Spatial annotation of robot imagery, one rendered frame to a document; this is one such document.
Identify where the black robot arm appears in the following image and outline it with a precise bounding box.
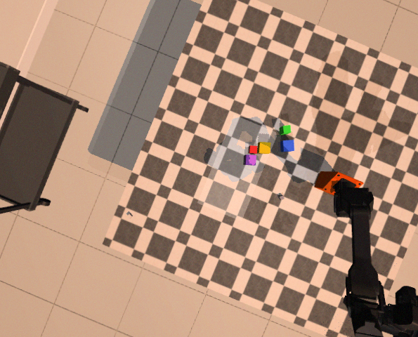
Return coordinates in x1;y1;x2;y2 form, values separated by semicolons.
332;178;418;337

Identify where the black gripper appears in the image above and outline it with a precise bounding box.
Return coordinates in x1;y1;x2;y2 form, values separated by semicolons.
378;286;418;337

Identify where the blue cube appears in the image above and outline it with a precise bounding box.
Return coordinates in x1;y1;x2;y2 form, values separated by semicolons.
280;140;295;152

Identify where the yellow block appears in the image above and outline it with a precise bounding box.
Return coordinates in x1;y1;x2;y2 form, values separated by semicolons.
257;142;271;154

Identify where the purple block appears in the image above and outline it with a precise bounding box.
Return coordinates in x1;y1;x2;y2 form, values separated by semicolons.
244;154;256;166

